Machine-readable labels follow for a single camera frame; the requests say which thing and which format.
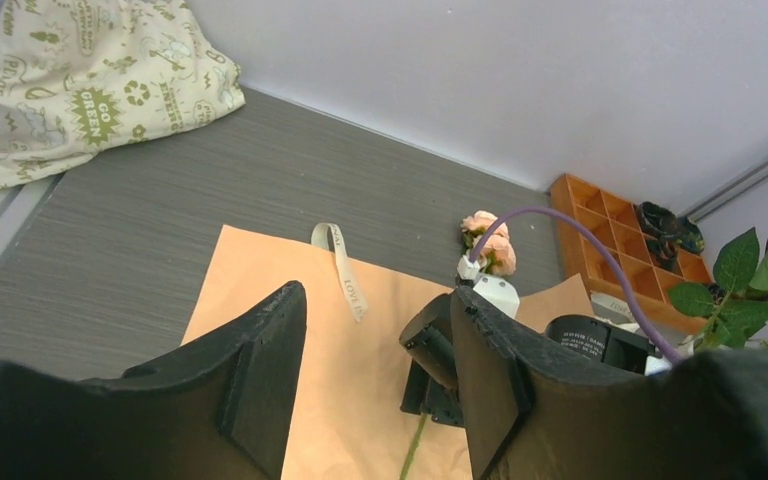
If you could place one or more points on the dark rolled cloth back left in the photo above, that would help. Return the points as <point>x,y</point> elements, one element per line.
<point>658,221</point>

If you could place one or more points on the short beige ribbon piece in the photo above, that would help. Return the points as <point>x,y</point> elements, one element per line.
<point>329,236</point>

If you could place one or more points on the dark rolled cloth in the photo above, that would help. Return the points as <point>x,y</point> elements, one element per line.
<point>690,237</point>
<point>663,252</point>
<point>658,221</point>

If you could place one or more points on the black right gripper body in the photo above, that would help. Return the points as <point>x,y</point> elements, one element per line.
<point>432,384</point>

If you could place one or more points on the orange wrapping paper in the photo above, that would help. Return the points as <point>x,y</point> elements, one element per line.
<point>347,421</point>

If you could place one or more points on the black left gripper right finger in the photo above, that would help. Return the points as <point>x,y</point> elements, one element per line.
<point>534,409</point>

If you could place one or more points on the peach rose stem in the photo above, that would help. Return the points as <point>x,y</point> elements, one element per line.
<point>496,254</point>
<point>735,304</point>

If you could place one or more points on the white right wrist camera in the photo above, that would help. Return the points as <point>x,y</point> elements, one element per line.
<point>496,290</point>

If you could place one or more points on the beige printed ribbon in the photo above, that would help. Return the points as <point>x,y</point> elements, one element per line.
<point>613,311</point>

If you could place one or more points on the cream green printed cloth bag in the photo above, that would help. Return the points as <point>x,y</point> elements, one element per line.
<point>81,77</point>

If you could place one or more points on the orange wooden compartment tray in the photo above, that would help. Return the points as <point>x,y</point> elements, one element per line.
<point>613,221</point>

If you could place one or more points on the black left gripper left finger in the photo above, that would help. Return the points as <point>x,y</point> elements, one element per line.
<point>218,407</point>

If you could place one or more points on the dark rolled cloth middle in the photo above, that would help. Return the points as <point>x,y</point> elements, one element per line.
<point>663,252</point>

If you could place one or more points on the dark rolled cloth back right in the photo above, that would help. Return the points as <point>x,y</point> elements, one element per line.
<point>690,237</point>

